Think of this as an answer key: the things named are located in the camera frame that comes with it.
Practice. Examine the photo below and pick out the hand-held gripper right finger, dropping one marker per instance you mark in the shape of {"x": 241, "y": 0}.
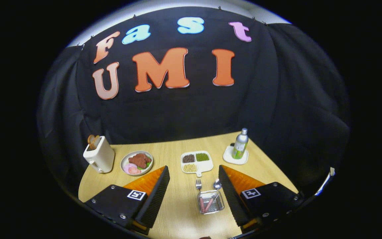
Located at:
{"x": 232, "y": 199}

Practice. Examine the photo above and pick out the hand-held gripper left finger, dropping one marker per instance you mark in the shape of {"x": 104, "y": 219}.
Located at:
{"x": 153, "y": 199}

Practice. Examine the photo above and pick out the oval plate of meat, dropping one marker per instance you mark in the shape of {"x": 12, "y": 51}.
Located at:
{"x": 139, "y": 161}

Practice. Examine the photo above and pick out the white square plate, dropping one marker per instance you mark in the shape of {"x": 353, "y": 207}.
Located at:
{"x": 229, "y": 156}

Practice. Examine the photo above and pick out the white divided dish of beans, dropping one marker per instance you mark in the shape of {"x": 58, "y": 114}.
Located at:
{"x": 206, "y": 165}

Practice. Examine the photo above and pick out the green labelled bottle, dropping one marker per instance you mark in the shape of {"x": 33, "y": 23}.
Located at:
{"x": 240, "y": 146}

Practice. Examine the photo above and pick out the white toaster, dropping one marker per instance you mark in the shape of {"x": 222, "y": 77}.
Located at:
{"x": 103, "y": 159}

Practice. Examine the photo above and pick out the toast slice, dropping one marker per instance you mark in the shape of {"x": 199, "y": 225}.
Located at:
{"x": 94, "y": 142}

